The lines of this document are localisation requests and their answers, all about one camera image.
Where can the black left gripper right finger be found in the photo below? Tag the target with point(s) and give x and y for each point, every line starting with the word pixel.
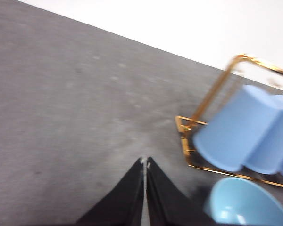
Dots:
pixel 165 202

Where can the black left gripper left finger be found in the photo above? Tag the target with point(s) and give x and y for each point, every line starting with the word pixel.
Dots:
pixel 122 202

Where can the light blue ridged bowl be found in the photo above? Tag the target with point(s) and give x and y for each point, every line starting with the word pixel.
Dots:
pixel 245 202

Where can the blue ribbed cup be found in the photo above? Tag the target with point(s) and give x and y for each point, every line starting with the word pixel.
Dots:
pixel 233 131
pixel 276 141

